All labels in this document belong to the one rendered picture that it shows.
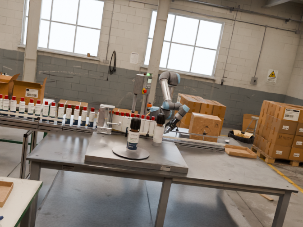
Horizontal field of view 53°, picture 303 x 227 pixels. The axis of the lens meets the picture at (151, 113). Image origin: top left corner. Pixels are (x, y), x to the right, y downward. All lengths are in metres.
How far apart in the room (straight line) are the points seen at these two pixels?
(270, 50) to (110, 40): 4.40
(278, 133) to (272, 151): 0.36
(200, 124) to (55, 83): 5.82
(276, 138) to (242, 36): 3.58
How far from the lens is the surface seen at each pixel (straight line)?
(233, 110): 9.03
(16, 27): 8.80
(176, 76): 3.35
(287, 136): 6.43
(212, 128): 3.39
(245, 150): 3.55
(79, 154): 2.49
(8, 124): 3.20
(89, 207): 3.02
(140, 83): 3.00
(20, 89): 4.27
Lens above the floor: 1.69
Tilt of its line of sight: 11 degrees down
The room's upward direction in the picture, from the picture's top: 10 degrees clockwise
